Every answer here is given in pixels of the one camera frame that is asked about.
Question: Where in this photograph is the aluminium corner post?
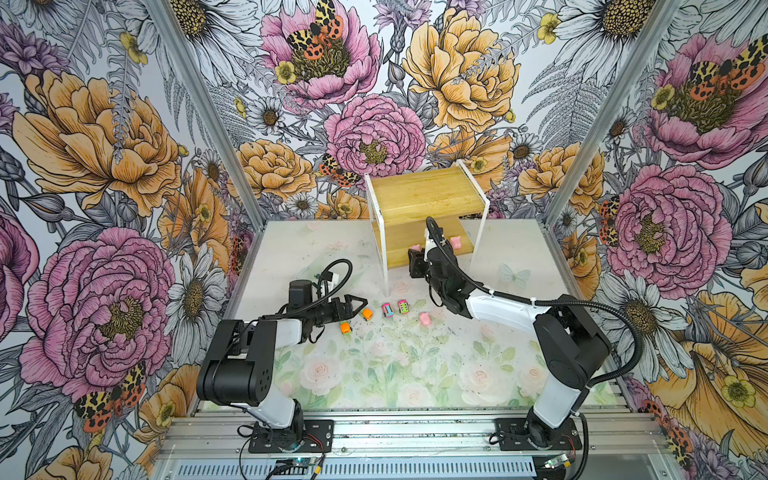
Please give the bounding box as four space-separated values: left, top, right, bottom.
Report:
147 1 266 233
543 1 680 227

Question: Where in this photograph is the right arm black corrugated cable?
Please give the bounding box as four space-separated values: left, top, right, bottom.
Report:
424 215 644 388

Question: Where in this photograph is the left aluminium corner post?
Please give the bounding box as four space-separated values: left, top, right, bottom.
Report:
147 1 266 233

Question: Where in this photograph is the aluminium front rail frame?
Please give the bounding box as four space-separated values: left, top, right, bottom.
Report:
152 407 684 479

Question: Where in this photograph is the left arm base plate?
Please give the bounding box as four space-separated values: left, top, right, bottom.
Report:
247 420 335 454

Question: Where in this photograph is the green circuit board left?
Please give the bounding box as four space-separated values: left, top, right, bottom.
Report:
273 457 322 475

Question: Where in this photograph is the right aluminium corner post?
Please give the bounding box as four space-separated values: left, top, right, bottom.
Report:
543 1 680 227

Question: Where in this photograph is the wooden two-tier shelf white frame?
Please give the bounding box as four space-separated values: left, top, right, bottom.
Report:
364 160 490 294

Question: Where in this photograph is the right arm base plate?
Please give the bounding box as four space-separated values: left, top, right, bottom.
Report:
489 417 582 452

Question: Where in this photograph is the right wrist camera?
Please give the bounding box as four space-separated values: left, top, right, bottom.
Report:
424 237 443 263

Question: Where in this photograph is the green circuit board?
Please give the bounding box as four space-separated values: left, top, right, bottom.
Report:
533 453 571 470
273 457 322 475

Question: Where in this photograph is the green circuit board right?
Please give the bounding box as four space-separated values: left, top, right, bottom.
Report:
533 453 571 470

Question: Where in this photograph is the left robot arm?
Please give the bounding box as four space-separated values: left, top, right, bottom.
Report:
196 280 368 436

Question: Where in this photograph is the pink green toy truck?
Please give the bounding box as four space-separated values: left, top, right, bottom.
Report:
397 300 410 315

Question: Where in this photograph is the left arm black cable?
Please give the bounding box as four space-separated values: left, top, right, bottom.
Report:
260 257 354 330

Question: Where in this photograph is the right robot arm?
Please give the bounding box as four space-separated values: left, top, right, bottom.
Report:
408 244 610 449

